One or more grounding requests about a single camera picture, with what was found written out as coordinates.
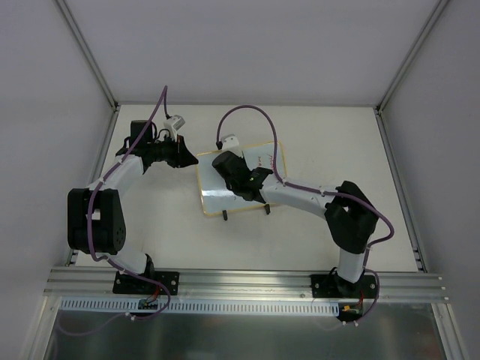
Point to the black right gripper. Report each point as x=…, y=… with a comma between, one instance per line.
x=223, y=162

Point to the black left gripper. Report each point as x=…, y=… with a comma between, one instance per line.
x=178, y=151

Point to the small whiteboard with yellow frame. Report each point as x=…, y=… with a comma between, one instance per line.
x=213, y=192

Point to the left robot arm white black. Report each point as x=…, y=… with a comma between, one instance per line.
x=95, y=219

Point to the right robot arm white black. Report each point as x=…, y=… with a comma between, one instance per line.
x=350, y=217

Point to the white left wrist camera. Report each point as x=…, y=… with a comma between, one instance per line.
x=173, y=124

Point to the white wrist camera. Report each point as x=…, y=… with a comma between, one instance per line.
x=173, y=124
x=230, y=143

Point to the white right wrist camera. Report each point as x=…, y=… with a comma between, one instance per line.
x=230, y=143

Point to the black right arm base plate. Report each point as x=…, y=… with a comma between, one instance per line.
x=332, y=286

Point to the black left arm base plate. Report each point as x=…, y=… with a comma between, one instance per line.
x=125, y=284

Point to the left aluminium frame post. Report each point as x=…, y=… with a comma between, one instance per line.
x=86, y=52

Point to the aluminium frame post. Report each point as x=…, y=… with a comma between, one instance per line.
x=86, y=52
x=417, y=44

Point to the white slotted cable duct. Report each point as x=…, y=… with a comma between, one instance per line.
x=202, y=306

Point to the aluminium mounting rail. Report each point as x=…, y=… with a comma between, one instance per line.
x=393, y=287

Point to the right aluminium frame post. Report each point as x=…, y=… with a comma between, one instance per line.
x=417, y=44

